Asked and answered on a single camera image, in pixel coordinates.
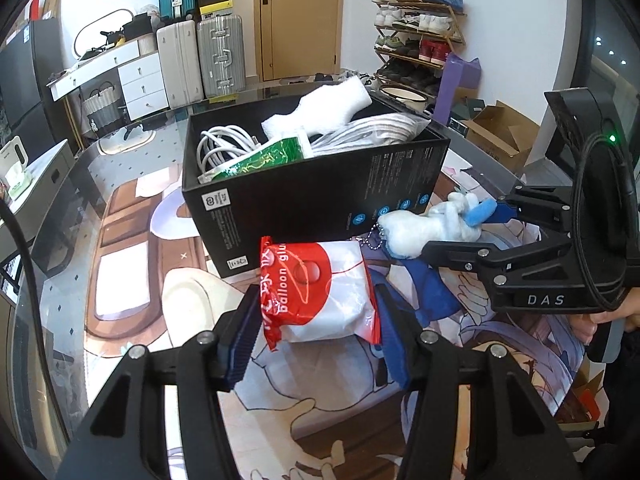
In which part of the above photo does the white electric kettle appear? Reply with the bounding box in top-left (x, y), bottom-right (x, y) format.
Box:
top-left (0, 135), bottom-right (29, 167)

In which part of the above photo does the wooden door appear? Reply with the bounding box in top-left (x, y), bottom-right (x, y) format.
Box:
top-left (253, 0), bottom-right (346, 81)

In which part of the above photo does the clear bag of white cables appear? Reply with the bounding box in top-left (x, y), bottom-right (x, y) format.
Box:
top-left (307, 113), bottom-right (434, 157)

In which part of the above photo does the white suitcase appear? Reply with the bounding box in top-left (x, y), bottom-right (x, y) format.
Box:
top-left (155, 20), bottom-right (206, 109)

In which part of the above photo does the oval mirror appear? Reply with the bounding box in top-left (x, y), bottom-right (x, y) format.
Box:
top-left (73, 8), bottom-right (134, 61)

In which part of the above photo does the purple board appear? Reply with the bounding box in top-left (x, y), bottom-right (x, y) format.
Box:
top-left (429, 52), bottom-right (482, 127)

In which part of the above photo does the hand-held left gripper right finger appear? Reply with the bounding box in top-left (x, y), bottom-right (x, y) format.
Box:
top-left (374, 284), bottom-right (583, 480)

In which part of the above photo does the black cardboard box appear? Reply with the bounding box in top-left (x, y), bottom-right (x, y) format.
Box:
top-left (181, 80), bottom-right (451, 280)

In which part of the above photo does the dotted patterned rug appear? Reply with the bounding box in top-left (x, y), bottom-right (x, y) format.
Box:
top-left (30, 110), bottom-right (194, 241)

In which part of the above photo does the white bucket dark rim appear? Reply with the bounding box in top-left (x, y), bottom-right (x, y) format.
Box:
top-left (379, 84), bottom-right (430, 112)

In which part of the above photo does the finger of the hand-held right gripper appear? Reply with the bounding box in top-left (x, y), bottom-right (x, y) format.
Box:
top-left (422, 239), bottom-right (572, 289)
top-left (492, 185), bottom-right (574, 233)

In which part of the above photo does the person's right hand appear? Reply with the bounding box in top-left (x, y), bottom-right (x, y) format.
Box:
top-left (569, 297), bottom-right (640, 347)

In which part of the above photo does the black bag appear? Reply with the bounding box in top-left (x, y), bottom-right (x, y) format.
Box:
top-left (122, 12), bottom-right (154, 42)

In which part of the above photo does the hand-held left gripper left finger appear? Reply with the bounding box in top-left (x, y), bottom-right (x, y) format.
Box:
top-left (55, 287), bottom-right (266, 480)

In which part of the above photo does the red white plastic packet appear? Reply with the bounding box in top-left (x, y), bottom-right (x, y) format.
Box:
top-left (258, 235), bottom-right (382, 352)

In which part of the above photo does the wooden shoe rack with shoes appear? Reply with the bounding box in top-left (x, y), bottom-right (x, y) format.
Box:
top-left (371, 0), bottom-right (467, 93)

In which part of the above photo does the green tissue pack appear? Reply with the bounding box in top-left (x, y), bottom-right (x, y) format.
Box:
top-left (1, 162), bottom-right (34, 202)

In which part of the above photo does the grey cabinet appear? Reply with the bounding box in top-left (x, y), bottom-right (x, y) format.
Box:
top-left (0, 139), bottom-right (77, 262)

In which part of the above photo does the green packet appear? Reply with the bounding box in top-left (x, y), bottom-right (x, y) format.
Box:
top-left (210, 136), bottom-right (314, 184)

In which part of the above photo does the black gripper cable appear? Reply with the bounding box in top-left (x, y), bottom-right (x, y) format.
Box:
top-left (0, 199), bottom-right (45, 361)
top-left (570, 132), bottom-right (638, 313)

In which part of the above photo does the black fridge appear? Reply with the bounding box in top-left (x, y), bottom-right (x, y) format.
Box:
top-left (0, 19), bottom-right (66, 147)

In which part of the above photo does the open cardboard carton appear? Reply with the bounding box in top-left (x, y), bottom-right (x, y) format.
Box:
top-left (459, 100), bottom-right (542, 172)

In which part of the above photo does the white desk with drawers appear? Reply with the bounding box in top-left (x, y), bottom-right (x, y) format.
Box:
top-left (47, 39), bottom-right (171, 122)

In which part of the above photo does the cartoon printed table mat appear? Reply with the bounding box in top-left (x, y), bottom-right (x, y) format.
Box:
top-left (82, 160), bottom-right (608, 480)

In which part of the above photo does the striped woven basket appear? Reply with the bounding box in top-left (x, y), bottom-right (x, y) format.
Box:
top-left (79, 79), bottom-right (127, 134)

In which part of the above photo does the silver suitcase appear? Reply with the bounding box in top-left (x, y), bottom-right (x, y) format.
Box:
top-left (195, 12), bottom-right (247, 99)

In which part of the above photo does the white blue plush toy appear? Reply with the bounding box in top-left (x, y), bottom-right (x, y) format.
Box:
top-left (360, 191), bottom-right (499, 262)

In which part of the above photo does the white foam sheet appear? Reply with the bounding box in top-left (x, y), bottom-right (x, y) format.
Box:
top-left (261, 76), bottom-right (374, 137)

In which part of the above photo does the white coiled cable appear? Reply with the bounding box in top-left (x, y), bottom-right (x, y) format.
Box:
top-left (196, 125), bottom-right (262, 185)

